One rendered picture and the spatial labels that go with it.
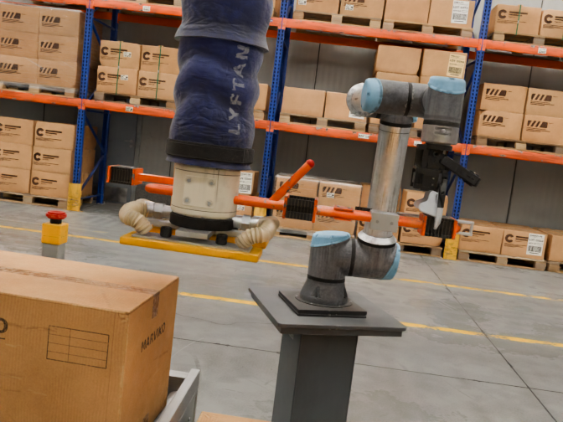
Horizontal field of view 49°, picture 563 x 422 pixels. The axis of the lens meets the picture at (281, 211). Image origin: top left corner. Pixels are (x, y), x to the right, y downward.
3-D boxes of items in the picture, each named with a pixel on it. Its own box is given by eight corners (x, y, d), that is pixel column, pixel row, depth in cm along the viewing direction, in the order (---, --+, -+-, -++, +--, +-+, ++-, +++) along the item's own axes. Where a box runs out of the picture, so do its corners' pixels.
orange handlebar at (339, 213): (100, 189, 159) (102, 175, 159) (136, 182, 189) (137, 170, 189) (462, 237, 154) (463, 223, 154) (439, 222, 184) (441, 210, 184)
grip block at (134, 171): (105, 182, 184) (107, 165, 184) (116, 180, 193) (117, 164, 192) (133, 186, 184) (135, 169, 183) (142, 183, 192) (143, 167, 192)
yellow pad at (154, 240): (118, 244, 149) (120, 223, 148) (131, 238, 159) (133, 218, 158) (257, 263, 147) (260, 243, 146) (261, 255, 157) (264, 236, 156)
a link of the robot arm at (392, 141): (348, 267, 252) (376, 82, 228) (391, 271, 252) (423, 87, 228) (351, 283, 237) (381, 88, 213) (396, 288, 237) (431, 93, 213)
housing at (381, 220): (369, 229, 155) (371, 212, 155) (367, 225, 162) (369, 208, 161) (397, 233, 155) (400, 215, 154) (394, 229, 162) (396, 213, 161)
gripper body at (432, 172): (409, 188, 161) (415, 142, 160) (442, 192, 160) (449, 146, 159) (413, 190, 153) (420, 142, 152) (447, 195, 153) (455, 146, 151)
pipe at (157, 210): (122, 228, 150) (125, 205, 150) (151, 216, 175) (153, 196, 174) (260, 247, 148) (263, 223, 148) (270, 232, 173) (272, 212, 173)
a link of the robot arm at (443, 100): (461, 80, 159) (472, 76, 149) (453, 129, 160) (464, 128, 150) (425, 75, 159) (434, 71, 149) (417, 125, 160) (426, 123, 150)
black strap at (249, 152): (154, 154, 149) (156, 137, 149) (177, 152, 172) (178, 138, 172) (246, 166, 148) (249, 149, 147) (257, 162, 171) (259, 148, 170)
